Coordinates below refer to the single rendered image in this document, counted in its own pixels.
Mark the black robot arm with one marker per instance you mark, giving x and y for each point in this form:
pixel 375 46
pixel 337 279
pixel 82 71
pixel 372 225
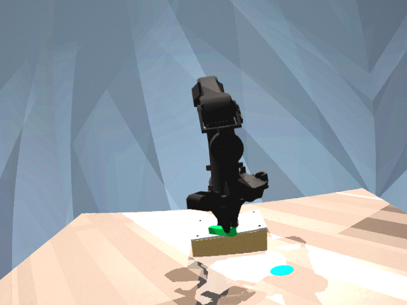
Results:
pixel 216 111

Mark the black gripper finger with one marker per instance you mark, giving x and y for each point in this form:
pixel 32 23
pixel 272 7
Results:
pixel 235 210
pixel 223 216

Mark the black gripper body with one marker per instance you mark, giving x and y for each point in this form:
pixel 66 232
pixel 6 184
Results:
pixel 209 201

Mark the green post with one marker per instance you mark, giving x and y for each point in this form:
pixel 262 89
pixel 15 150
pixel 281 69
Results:
pixel 218 230

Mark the cyan flat circle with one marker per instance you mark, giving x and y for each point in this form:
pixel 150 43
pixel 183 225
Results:
pixel 282 270

